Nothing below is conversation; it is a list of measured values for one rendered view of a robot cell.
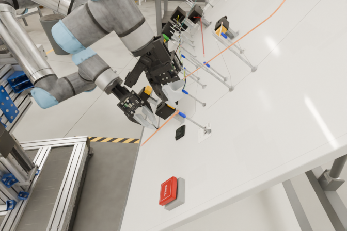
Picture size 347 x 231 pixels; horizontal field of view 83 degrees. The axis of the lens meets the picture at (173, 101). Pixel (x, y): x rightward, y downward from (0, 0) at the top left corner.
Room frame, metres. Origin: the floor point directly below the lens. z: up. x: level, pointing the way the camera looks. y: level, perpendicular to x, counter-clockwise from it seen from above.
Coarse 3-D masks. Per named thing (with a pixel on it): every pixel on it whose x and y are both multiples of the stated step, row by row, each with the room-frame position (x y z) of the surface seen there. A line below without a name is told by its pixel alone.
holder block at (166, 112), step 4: (160, 104) 0.49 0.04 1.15; (164, 104) 0.46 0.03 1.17; (156, 108) 0.49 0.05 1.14; (160, 108) 0.46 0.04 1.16; (164, 108) 0.46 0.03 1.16; (168, 108) 0.46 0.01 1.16; (156, 112) 0.46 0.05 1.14; (160, 112) 0.46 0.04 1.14; (164, 112) 0.46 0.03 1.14; (168, 112) 0.46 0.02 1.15; (172, 112) 0.46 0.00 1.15; (160, 116) 0.46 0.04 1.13; (164, 116) 0.46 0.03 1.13; (168, 116) 0.46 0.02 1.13
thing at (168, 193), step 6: (168, 180) 0.25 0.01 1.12; (174, 180) 0.24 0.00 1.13; (162, 186) 0.24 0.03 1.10; (168, 186) 0.23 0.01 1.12; (174, 186) 0.23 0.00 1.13; (162, 192) 0.23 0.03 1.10; (168, 192) 0.22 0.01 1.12; (174, 192) 0.21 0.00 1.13; (162, 198) 0.21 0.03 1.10; (168, 198) 0.20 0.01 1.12; (174, 198) 0.20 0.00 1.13; (162, 204) 0.20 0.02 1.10
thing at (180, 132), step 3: (183, 126) 0.43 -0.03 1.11; (177, 129) 0.43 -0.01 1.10; (180, 129) 0.42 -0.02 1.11; (183, 129) 0.42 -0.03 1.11; (177, 132) 0.42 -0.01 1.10; (180, 132) 0.41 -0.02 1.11; (183, 132) 0.40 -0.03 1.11; (177, 135) 0.41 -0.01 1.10; (180, 135) 0.40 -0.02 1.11; (183, 135) 0.40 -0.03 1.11; (177, 138) 0.40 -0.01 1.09
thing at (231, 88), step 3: (192, 57) 0.43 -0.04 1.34; (192, 60) 0.42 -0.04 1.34; (195, 60) 0.43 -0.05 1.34; (201, 63) 0.43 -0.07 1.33; (201, 66) 0.42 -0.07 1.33; (204, 66) 0.43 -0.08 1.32; (204, 69) 0.41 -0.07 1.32; (207, 69) 0.43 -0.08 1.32; (210, 72) 0.42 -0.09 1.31; (213, 75) 0.42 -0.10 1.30; (216, 78) 0.42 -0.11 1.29; (219, 78) 0.42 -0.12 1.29; (222, 81) 0.42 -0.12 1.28; (225, 84) 0.42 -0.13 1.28; (228, 87) 0.42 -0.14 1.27; (231, 87) 0.42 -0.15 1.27; (231, 90) 0.41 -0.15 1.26
